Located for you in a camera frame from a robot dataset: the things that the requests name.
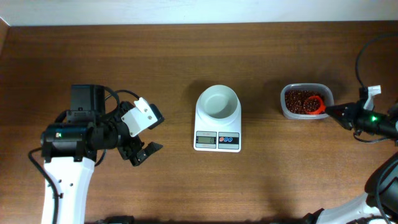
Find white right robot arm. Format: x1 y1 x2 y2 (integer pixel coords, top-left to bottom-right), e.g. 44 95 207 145
299 102 397 224

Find white digital kitchen scale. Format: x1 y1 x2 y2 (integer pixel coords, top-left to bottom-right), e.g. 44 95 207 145
193 101 242 152

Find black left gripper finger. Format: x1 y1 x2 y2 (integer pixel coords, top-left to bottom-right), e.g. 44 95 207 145
129 142 163 166
149 104 164 129

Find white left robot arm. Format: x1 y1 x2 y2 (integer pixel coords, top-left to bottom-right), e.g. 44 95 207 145
40 85 164 223

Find clear plastic bean container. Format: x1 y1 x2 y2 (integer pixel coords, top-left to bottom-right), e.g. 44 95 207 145
280 83 334 119

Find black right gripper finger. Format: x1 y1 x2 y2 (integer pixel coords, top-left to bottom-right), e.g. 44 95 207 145
326 108 351 130
325 103 350 113

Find white metal bowl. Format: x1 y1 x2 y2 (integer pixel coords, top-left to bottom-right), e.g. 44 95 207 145
198 85 239 119

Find red adzuki beans in container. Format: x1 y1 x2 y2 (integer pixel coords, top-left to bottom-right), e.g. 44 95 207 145
285 90 325 115

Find orange plastic measuring scoop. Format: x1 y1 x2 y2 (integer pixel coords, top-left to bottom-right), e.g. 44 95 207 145
303 95 326 115

